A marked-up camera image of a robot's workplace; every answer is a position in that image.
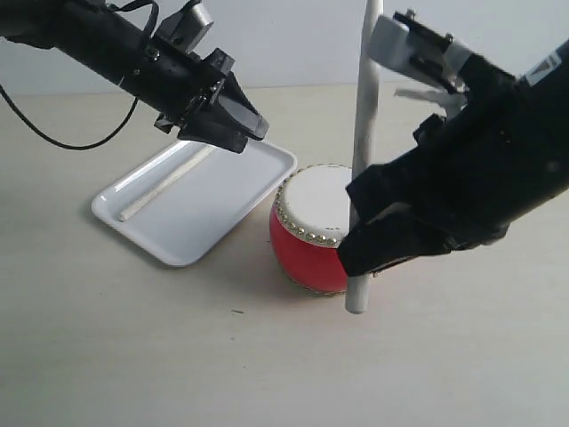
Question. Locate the white drumstick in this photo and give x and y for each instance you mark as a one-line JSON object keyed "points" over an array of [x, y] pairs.
{"points": [[138, 204], [368, 89]]}

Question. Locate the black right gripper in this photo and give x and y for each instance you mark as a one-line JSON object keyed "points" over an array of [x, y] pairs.
{"points": [[503, 156]]}

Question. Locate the small red drum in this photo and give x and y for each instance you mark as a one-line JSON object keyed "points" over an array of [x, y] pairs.
{"points": [[308, 219]]}

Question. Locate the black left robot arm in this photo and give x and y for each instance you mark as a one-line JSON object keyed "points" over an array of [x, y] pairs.
{"points": [[106, 38]]}

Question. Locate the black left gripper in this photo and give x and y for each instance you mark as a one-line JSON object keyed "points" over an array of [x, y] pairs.
{"points": [[178, 84]]}

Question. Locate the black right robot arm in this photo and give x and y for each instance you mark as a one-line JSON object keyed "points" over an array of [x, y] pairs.
{"points": [[470, 176]]}

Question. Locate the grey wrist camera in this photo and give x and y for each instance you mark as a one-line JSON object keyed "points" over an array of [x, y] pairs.
{"points": [[187, 27], [403, 45]]}

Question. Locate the white rectangular plastic tray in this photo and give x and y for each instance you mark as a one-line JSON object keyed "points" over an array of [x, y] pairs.
{"points": [[189, 218]]}

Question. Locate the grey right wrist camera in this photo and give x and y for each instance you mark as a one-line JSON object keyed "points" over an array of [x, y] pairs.
{"points": [[403, 45]]}

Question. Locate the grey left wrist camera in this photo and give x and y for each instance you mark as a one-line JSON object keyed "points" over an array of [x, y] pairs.
{"points": [[187, 27]]}

